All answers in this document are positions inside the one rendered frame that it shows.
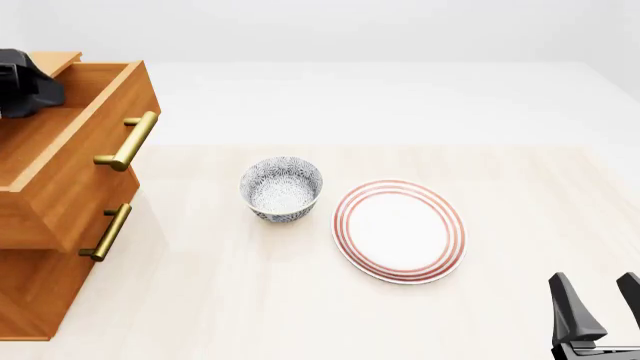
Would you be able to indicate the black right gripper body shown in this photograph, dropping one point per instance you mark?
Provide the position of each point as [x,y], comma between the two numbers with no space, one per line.
[600,353]

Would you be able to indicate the wooden cabinet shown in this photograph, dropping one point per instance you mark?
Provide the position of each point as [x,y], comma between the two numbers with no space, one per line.
[35,292]

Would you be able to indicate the wooden drawer with wide interior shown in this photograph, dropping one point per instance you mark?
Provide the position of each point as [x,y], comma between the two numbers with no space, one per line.
[65,180]

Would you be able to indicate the wooden drawer with shut front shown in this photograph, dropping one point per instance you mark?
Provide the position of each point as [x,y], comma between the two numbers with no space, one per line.
[128,187]

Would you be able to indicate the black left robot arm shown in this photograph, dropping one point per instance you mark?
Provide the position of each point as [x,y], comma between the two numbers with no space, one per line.
[29,90]

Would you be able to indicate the white plate with red rings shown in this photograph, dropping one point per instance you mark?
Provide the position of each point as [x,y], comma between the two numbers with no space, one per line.
[399,231]

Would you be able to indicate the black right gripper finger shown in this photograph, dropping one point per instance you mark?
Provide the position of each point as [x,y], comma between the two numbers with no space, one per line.
[572,311]
[632,296]

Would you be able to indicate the blue patterned bowl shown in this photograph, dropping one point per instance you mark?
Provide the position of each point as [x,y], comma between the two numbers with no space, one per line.
[281,195]

